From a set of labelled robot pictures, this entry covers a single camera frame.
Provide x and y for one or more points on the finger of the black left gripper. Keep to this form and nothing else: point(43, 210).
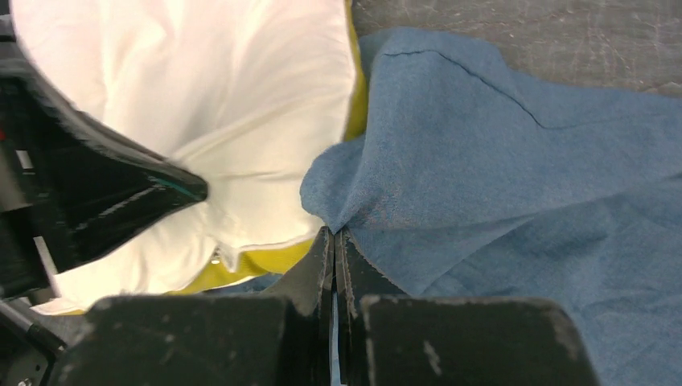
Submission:
point(102, 189)

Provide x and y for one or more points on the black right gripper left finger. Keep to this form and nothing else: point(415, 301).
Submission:
point(279, 336)

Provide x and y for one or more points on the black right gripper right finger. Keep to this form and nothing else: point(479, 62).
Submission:
point(386, 337)

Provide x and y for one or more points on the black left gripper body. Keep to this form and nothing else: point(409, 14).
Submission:
point(29, 350)

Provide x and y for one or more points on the blue fabric pillowcase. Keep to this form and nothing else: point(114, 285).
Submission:
point(473, 179)

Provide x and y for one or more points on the white pillow with yellow side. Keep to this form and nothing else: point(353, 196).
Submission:
point(245, 94)

